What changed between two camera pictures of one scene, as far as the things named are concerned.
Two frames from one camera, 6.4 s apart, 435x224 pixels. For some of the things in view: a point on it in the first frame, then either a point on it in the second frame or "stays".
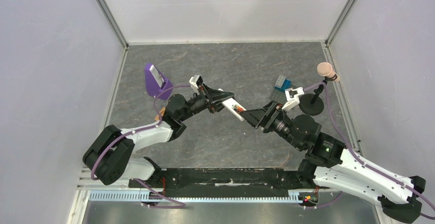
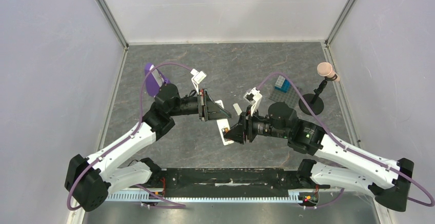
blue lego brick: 286,84 stays
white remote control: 229,104 to 223,126
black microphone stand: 312,104 stays
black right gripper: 268,116 to 249,128
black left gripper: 215,97 to 208,109
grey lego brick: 280,81 stays
